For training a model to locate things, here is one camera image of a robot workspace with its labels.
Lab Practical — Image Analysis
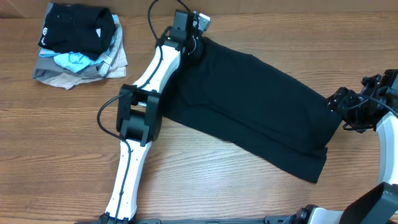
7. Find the black t-shirt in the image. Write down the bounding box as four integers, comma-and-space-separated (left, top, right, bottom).
160, 38, 341, 183

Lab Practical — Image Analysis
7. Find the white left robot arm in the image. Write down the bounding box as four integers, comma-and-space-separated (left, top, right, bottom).
98, 10, 211, 223

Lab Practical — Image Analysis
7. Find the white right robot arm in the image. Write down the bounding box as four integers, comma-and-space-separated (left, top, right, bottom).
309, 69, 397, 223

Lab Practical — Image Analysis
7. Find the beige folded garment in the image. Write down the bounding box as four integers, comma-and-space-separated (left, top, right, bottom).
38, 20, 127, 90

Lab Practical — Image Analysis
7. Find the black folded shirt on pile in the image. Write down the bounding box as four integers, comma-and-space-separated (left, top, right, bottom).
38, 3, 116, 60

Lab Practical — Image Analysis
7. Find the light blue folded garment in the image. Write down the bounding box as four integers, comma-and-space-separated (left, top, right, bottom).
39, 49, 103, 73

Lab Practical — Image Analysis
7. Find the grey folded garment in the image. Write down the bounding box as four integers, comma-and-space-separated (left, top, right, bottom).
32, 57, 103, 84

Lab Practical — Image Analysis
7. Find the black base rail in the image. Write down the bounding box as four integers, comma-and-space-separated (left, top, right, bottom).
74, 203, 343, 224

